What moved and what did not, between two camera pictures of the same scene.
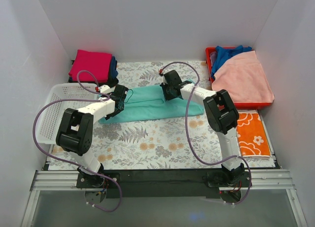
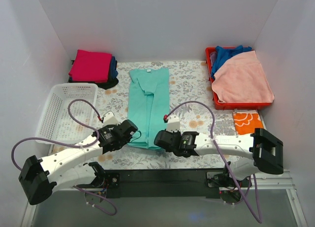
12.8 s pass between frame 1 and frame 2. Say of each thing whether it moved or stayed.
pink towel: stayed
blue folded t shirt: stayed
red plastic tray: stayed
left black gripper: moved
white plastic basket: stayed
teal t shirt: moved
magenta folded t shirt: stayed
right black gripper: moved
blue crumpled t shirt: stayed
